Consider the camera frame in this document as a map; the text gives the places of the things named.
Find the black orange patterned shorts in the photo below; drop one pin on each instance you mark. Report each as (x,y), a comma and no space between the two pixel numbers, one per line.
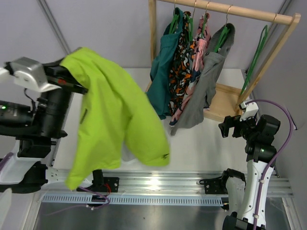
(181,69)

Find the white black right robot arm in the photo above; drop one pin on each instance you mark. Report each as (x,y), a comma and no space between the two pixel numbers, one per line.
(247,192)

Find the green hanger of patterned shorts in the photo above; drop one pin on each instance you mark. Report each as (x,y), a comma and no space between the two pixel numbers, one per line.
(189,18)

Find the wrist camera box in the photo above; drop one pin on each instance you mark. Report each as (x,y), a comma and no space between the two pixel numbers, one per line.
(249,108)
(30,74)

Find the grey slotted cable duct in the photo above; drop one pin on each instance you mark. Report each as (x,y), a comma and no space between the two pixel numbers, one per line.
(135,200)

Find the teal shorts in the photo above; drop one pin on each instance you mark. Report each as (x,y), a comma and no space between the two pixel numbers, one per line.
(158,93)

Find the pink patterned shorts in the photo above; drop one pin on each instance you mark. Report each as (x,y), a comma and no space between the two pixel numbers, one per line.
(197,68)

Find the aluminium mounting rail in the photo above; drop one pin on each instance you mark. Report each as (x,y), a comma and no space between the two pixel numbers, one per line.
(159,183)

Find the grey shorts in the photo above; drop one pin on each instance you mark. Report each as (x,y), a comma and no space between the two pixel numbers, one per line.
(205,87)

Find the white perforated plastic basket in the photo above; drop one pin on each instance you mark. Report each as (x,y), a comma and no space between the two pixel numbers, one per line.
(127,156)

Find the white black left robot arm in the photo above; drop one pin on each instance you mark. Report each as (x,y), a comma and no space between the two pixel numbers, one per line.
(36,128)

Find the green hanger of pink shorts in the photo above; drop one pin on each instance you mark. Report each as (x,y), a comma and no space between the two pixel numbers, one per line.
(205,19)

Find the green hanger with metal hook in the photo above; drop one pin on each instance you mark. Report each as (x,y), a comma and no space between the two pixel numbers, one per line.
(248,72)

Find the green hanger of teal shorts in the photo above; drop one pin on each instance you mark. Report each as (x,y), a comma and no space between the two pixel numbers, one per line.
(175,20)

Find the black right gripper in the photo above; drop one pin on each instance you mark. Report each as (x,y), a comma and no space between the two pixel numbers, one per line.
(230,121)

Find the green hanger of grey shorts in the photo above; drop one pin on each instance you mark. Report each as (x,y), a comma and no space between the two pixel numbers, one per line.
(224,33)

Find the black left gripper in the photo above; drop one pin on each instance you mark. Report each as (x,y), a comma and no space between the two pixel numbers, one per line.
(54,73)

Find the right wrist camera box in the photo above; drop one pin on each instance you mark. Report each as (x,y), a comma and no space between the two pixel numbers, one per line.
(249,108)

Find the lime green shorts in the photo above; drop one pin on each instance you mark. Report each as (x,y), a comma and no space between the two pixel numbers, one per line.
(115,113)

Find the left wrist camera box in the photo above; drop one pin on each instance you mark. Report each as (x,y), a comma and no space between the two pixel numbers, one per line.
(30,74)

